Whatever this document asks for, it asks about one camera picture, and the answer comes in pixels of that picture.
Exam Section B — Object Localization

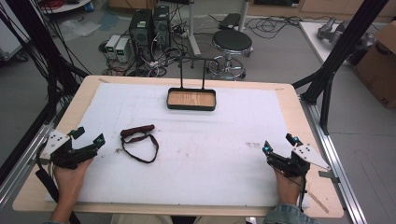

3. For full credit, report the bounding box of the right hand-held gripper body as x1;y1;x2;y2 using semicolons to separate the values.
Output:
265;143;332;178

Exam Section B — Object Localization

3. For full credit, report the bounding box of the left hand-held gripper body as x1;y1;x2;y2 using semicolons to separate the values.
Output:
39;130;100;171

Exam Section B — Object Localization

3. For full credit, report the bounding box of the person's right hand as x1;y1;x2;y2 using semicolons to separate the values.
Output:
274;167;304;207

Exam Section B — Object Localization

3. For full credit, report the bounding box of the person's left hand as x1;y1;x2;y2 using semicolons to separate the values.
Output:
53;158;94;204

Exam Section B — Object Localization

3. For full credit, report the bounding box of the thin wooden stick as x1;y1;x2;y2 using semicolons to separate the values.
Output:
307;191;331;215

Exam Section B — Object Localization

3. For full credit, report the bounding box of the white foam mat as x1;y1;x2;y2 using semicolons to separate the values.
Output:
45;81;312;210

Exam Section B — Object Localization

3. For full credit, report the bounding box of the black tray with hanging rack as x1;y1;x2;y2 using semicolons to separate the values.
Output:
165;56;218;112

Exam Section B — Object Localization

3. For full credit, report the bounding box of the grey power supply unit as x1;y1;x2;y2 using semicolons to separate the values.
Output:
105;34;121;61
114;36;132;64

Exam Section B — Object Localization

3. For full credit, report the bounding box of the white floor board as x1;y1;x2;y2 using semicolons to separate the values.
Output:
298;21;359;67

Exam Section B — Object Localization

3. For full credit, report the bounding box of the brown cardboard box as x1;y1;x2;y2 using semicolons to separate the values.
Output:
352;21;396;110

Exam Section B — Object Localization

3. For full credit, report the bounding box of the black round stool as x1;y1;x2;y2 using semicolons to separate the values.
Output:
207;29;254;81

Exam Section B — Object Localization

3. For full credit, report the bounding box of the black computer tower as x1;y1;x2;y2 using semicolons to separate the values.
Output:
151;5;172;51
128;8;154;63

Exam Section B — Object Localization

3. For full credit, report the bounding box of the grey machine part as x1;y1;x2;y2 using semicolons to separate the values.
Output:
317;16;376;67

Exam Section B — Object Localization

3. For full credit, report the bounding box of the round white table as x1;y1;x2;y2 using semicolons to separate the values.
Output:
39;0;93;15

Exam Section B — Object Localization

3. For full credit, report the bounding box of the flat black box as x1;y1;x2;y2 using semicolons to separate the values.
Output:
218;12;243;31

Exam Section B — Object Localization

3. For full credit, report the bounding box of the white desk leg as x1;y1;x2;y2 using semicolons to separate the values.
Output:
236;0;251;33

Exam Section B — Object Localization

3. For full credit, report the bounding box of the aluminium table rail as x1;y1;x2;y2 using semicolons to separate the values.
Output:
0;119;62;210
299;94;369;224

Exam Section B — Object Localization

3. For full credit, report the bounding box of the dark red strap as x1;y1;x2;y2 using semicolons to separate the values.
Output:
120;123;160;164

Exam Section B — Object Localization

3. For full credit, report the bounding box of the black metal frame post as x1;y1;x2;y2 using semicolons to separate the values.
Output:
291;0;390;135
0;0;91;188

